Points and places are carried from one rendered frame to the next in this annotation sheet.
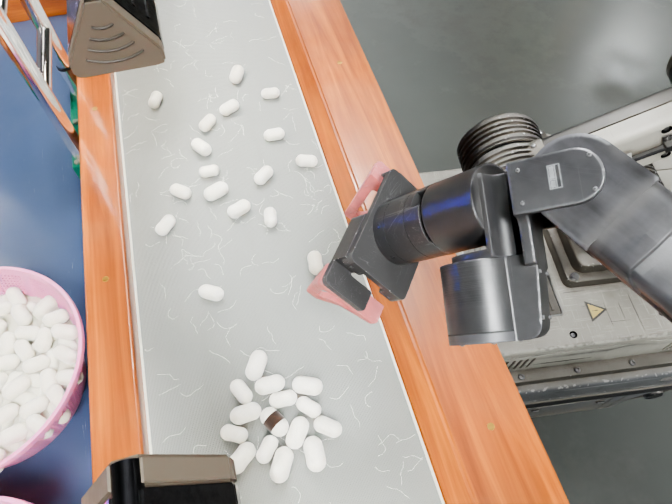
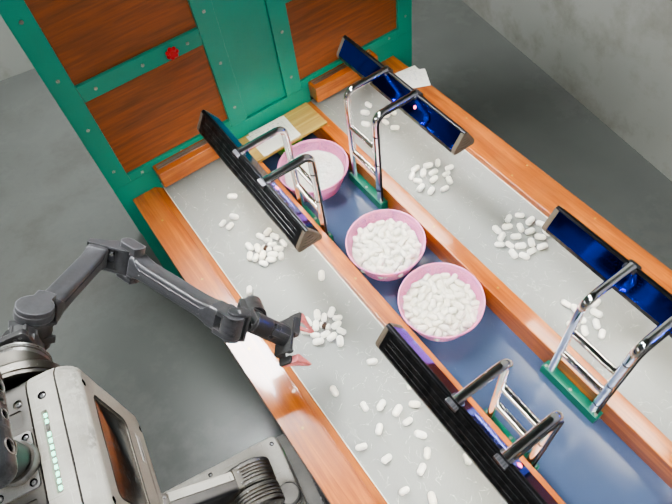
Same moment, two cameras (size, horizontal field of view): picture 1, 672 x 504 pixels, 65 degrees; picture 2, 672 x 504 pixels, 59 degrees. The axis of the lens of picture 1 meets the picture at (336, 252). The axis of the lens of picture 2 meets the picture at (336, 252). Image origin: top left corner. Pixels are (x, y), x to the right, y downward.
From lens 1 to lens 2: 1.42 m
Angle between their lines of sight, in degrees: 65
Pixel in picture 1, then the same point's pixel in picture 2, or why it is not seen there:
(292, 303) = (337, 372)
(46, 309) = (435, 332)
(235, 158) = (400, 437)
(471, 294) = (256, 302)
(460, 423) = (259, 345)
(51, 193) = not seen: hidden behind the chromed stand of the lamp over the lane
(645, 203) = (218, 307)
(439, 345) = (272, 370)
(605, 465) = not seen: hidden behind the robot
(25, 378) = (422, 307)
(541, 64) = not seen: outside the picture
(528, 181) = (245, 312)
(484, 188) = (256, 317)
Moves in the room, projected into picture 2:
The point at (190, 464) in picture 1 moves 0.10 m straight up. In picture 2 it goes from (300, 240) to (294, 217)
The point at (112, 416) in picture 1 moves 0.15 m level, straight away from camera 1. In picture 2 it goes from (379, 304) to (428, 310)
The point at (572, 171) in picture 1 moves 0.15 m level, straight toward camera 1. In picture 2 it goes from (235, 311) to (255, 262)
